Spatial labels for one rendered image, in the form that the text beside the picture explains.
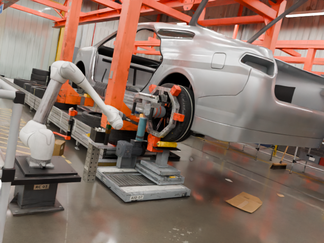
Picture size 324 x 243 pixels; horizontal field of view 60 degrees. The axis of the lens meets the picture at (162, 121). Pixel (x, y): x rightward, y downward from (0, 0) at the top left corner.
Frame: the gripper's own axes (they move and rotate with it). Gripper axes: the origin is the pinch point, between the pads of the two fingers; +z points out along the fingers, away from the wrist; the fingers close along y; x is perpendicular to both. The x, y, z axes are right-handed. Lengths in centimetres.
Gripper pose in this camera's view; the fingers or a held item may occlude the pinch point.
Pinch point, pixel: (135, 123)
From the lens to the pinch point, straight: 290.8
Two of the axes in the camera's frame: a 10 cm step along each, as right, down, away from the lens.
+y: -6.5, -2.2, 7.2
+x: -3.9, 9.2, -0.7
